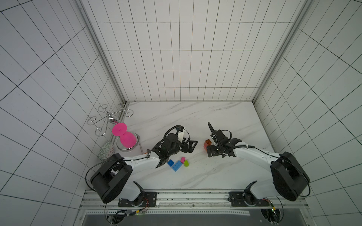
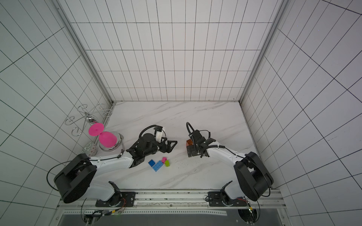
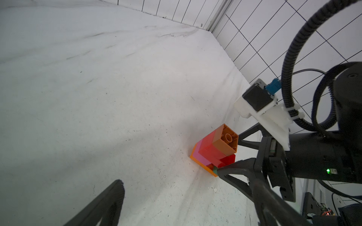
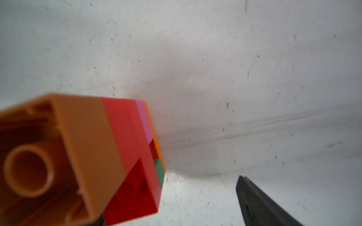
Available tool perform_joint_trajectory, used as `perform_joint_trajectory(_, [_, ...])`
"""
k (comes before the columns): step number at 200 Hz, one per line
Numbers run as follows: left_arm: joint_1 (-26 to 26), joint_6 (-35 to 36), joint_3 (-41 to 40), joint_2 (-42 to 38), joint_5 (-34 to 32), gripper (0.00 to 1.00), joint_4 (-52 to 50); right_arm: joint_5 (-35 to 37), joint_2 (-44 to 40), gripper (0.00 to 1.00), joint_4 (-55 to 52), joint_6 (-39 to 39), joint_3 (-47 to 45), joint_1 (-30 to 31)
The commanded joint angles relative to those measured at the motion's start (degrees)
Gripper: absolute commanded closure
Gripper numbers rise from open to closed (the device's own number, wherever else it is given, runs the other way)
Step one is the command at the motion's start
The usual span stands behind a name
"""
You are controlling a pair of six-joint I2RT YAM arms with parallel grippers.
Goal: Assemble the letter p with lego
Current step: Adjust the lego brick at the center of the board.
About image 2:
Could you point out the brown lego brick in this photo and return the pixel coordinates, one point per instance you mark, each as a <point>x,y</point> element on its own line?
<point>189,143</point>

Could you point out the silver wire cup rack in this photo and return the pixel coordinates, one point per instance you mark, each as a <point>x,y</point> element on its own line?
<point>87,117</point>

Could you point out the aluminium mounting rail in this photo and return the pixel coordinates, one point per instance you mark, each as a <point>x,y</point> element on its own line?
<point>195,199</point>

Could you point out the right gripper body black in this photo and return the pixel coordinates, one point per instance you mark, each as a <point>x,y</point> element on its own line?
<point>193,145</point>

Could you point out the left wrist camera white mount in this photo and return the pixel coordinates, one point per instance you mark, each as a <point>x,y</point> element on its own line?
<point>159,133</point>

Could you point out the light blue lego brick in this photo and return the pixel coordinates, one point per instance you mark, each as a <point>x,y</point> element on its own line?
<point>158,166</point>

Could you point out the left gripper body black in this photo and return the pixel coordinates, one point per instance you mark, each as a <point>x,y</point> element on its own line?
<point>161,146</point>

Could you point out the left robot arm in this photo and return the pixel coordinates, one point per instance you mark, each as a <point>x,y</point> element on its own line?
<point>81,178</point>

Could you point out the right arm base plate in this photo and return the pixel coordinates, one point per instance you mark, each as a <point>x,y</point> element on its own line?
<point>223,199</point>

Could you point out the patterned white mug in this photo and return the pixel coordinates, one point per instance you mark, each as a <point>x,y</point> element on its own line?
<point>89,149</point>

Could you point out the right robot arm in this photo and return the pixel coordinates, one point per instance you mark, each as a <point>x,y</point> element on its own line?
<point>253,179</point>

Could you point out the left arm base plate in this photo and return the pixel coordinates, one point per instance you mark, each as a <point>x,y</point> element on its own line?
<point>118,200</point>

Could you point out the dark blue lego brick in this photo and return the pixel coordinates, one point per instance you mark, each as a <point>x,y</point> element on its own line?
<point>151,163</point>

